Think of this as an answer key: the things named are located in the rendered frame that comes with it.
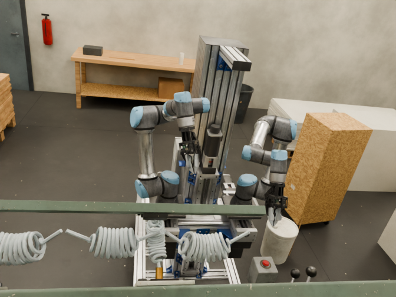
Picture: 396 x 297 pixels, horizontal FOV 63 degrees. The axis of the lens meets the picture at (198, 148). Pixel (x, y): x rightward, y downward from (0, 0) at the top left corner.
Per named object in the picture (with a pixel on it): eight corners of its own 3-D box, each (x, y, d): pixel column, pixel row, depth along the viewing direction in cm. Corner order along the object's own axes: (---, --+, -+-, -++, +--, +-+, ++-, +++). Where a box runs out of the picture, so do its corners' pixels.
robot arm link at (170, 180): (181, 195, 202) (184, 177, 196) (161, 200, 195) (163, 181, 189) (172, 184, 211) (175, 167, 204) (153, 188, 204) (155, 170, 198)
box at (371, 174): (369, 168, 523) (394, 113, 479) (396, 192, 468) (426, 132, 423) (312, 165, 504) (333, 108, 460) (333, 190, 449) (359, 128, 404)
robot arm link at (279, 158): (287, 150, 158) (288, 150, 150) (286, 172, 158) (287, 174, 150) (270, 149, 160) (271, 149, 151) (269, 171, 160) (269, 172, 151)
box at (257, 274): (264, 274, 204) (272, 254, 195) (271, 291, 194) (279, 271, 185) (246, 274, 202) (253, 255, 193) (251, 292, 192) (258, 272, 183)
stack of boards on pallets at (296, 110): (379, 137, 646) (392, 108, 617) (416, 165, 557) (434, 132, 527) (262, 129, 600) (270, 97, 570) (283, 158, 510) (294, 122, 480)
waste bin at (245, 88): (242, 115, 651) (249, 83, 620) (250, 126, 606) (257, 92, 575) (217, 113, 641) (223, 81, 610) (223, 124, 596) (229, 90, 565)
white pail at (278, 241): (283, 243, 343) (295, 207, 321) (294, 265, 317) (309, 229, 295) (254, 243, 337) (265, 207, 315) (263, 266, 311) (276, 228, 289)
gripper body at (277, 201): (271, 209, 149) (273, 183, 149) (265, 205, 157) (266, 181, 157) (287, 210, 150) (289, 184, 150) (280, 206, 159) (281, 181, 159)
